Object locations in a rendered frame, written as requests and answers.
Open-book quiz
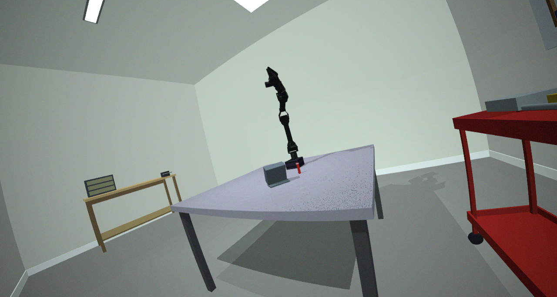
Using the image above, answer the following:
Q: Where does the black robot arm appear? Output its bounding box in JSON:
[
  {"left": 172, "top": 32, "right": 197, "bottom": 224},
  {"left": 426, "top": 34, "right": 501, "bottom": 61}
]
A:
[{"left": 265, "top": 82, "right": 299, "bottom": 160}]

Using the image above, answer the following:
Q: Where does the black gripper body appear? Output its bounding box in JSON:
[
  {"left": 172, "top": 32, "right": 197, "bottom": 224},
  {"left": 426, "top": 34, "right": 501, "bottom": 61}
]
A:
[{"left": 269, "top": 72, "right": 282, "bottom": 88}]

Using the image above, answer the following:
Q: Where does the grey sloped panel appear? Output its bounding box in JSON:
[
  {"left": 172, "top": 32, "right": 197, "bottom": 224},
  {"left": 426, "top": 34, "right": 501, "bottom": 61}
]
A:
[{"left": 263, "top": 162, "right": 290, "bottom": 188}]

